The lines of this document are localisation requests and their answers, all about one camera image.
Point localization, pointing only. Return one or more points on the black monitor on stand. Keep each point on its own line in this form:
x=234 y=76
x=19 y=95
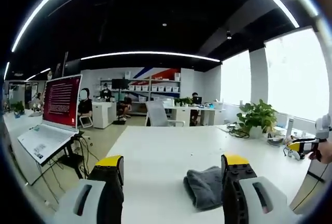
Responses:
x=119 y=83

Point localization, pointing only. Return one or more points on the grey mesh office chair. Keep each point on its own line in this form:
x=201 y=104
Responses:
x=157 y=113

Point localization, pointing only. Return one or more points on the potted green plant white pot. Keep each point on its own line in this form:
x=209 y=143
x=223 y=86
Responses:
x=258 y=117

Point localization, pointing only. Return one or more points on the small green plant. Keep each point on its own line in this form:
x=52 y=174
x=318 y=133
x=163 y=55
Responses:
x=18 y=106

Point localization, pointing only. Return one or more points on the black laptop stand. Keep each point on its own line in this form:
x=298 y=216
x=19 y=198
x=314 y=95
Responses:
x=71 y=154

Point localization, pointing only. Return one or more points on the black ceiling spotlight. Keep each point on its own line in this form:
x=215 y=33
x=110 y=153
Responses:
x=228 y=35

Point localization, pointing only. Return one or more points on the white cabinet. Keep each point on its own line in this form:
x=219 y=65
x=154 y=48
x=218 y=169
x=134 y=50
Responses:
x=103 y=113

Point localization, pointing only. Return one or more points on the shelf with white bins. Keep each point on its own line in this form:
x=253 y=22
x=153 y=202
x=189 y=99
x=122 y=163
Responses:
x=155 y=88

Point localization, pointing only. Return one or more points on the white laptop with red screen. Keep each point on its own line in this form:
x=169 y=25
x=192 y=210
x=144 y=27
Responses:
x=61 y=104

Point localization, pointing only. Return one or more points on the row of small desk plants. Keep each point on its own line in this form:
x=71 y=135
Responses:
x=183 y=101

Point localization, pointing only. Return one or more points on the white chair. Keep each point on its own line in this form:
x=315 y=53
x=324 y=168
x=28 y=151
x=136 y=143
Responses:
x=86 y=122

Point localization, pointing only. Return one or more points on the person's right hand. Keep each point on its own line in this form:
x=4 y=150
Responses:
x=325 y=154

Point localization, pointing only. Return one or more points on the white bottle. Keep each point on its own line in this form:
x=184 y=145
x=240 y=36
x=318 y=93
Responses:
x=290 y=126

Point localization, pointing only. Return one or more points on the grey towel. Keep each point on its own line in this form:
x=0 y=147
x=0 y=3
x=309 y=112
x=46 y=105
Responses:
x=205 y=187

